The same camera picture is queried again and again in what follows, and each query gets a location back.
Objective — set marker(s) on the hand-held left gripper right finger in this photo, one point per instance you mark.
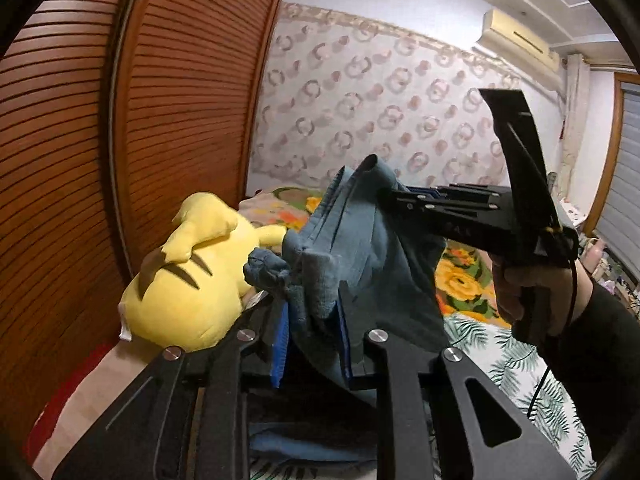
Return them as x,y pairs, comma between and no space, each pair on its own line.
345,345

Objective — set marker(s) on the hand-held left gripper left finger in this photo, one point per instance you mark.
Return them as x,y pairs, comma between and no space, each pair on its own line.
280,355

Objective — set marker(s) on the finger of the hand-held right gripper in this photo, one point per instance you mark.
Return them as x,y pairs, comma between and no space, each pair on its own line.
425,207
450,190

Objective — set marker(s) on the blue-grey pants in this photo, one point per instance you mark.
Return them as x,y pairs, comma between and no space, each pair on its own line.
360,240

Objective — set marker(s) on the person's right hand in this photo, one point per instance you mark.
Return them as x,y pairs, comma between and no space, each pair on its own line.
505,285

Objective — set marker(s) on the folded blue denim jeans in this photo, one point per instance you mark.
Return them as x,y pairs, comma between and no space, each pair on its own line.
310,442

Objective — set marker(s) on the pale curtain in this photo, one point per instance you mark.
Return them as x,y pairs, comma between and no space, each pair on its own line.
575,125

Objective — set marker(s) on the yellow plush toy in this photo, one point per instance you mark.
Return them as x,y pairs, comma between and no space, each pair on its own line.
200,300

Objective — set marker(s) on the window blinds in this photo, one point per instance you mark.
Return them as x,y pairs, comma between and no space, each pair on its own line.
625,185

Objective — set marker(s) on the leaf print bed sheet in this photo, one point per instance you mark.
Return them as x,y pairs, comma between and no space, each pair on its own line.
500,370

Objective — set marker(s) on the white air conditioner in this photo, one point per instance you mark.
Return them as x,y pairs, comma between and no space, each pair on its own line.
520,40

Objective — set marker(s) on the pale pink bedding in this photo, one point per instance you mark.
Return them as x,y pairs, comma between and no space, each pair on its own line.
100,395

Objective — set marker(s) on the red cloth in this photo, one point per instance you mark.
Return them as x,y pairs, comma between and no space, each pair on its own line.
45,430

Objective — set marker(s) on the wooden louvred wardrobe door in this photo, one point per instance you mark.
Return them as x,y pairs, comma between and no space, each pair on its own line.
100,160

